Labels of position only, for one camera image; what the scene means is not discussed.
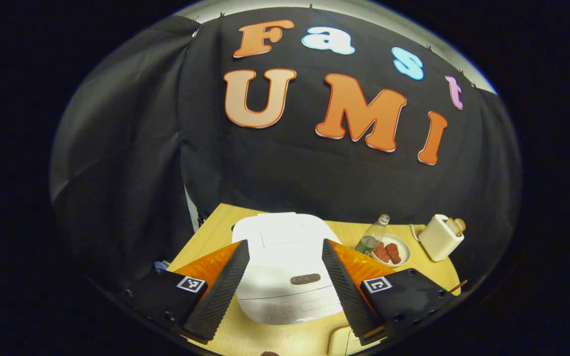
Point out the white rice cooker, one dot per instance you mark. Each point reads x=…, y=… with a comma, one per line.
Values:
x=285, y=257

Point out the white and blue floor object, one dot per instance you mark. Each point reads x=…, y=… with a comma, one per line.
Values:
x=160, y=266

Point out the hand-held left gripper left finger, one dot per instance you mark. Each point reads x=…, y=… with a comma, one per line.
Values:
x=220, y=296

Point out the red meat piece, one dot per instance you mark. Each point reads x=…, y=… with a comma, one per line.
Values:
x=394, y=253
x=381, y=252

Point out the clear plastic bottle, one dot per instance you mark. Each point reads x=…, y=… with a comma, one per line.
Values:
x=370, y=242

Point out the cream rice container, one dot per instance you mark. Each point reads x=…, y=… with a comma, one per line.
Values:
x=339, y=343

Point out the white plate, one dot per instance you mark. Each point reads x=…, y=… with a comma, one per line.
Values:
x=404, y=247

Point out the white toaster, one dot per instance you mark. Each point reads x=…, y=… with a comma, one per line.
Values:
x=438, y=240

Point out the black backdrop cloth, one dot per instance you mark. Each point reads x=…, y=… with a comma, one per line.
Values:
x=314, y=173

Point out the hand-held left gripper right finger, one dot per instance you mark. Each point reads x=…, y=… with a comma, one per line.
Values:
x=349, y=296

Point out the toasted bread slice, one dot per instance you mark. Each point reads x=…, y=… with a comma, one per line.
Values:
x=452, y=226
x=461, y=224

